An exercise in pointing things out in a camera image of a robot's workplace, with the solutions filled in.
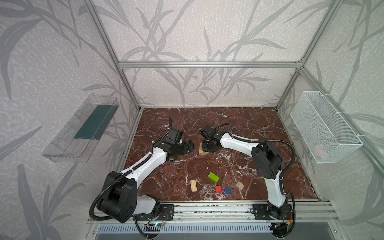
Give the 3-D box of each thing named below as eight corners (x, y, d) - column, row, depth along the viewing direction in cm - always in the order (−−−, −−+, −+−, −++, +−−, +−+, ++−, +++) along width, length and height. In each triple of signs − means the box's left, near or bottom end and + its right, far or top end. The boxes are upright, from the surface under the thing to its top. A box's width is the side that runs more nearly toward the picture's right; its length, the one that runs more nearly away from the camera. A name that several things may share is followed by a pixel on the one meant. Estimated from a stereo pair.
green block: (207, 177, 87) (207, 175, 85) (210, 172, 89) (210, 171, 87) (216, 183, 85) (217, 182, 83) (219, 178, 87) (220, 177, 85)
